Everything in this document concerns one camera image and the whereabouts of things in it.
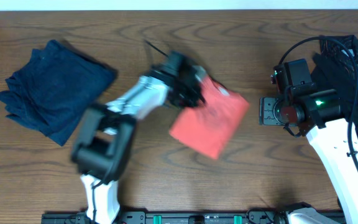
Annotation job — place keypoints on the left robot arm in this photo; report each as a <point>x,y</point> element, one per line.
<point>102,148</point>

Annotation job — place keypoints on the folded navy blue shirt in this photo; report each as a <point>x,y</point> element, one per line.
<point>51,92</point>

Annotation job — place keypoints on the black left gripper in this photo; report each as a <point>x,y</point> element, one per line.
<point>192,90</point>

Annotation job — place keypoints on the black patterned garment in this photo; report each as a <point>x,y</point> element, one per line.
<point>335,70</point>

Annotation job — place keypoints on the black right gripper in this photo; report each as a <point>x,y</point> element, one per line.
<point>266,112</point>

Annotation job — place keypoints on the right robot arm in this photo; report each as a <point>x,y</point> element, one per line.
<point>325,128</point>

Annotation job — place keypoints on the red soccer t-shirt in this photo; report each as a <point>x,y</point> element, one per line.
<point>208,128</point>

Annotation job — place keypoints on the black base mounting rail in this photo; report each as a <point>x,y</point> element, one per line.
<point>144,217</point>

